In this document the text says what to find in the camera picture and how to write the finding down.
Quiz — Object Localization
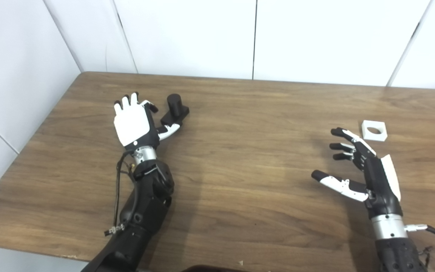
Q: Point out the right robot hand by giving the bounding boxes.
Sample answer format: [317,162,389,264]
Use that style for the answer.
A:
[311,127,403,219]

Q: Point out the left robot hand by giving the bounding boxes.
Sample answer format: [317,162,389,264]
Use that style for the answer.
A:
[113,92,182,148]

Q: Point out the black peg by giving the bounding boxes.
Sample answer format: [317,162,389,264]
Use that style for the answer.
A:
[160,94,190,127]

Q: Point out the white square piece with hole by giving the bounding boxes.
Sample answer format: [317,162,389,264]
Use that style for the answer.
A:
[361,120,387,142]

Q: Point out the thin left arm wires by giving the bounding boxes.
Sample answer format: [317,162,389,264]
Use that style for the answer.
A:
[116,161,136,180]

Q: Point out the thin arm wires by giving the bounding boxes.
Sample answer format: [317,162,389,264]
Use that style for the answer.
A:
[417,246,435,267]
[116,161,136,180]

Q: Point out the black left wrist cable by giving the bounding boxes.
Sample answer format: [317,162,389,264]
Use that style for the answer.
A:
[104,150,139,237]

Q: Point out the thin right arm wires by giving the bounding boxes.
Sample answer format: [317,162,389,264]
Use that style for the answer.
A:
[417,246,435,267]

